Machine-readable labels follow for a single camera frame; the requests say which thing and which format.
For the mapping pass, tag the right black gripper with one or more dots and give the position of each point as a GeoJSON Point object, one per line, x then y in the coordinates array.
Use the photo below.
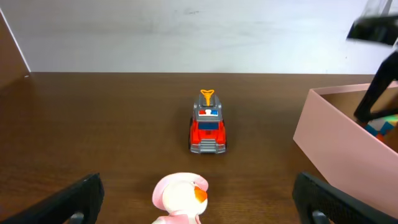
{"type": "Point", "coordinates": [382, 30]}

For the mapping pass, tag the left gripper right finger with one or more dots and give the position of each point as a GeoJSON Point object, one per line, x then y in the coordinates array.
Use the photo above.
{"type": "Point", "coordinates": [319, 202]}

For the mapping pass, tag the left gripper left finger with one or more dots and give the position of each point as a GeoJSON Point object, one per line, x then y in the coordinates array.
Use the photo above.
{"type": "Point", "coordinates": [85, 196]}

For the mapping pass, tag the multicolour puzzle cube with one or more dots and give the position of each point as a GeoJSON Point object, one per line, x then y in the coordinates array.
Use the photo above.
{"type": "Point", "coordinates": [380, 127]}

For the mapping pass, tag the red grey toy truck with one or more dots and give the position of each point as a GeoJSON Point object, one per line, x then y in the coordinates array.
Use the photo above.
{"type": "Point", "coordinates": [207, 132]}

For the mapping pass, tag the white open cardboard box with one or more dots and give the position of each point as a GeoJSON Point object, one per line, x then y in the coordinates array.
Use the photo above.
{"type": "Point", "coordinates": [349, 157]}

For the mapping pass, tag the pink white duck toy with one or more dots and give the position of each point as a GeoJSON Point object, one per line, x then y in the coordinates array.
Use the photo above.
{"type": "Point", "coordinates": [183, 196]}

